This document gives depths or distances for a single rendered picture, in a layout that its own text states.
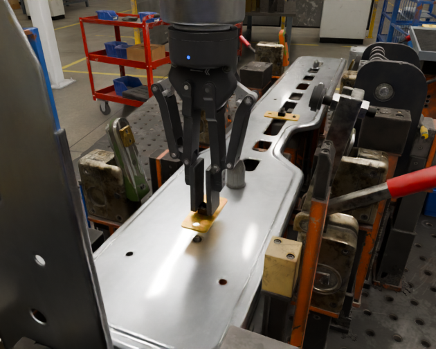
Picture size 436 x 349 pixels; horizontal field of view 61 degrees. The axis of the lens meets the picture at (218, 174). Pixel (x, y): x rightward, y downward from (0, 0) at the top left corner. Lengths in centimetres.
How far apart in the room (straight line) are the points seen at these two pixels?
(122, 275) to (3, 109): 31
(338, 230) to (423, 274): 56
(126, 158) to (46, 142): 41
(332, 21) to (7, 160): 744
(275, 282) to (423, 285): 60
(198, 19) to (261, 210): 30
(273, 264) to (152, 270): 16
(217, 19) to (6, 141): 24
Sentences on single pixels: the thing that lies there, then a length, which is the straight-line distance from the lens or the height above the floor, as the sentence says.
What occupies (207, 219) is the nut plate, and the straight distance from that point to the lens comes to 50.
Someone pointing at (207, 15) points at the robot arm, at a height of 128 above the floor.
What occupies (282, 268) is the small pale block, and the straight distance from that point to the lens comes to 40.
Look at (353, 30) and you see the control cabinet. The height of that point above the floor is 24.
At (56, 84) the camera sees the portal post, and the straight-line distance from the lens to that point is 506.
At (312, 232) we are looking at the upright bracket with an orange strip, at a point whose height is 112.
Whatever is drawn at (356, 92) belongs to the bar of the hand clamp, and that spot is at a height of 121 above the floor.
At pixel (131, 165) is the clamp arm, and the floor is 104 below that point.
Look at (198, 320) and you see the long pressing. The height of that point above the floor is 100.
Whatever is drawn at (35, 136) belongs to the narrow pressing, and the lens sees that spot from 19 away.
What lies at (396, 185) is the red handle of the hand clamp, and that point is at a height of 112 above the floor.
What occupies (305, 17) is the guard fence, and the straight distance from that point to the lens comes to 839.
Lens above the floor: 133
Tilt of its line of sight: 30 degrees down
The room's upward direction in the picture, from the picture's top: straight up
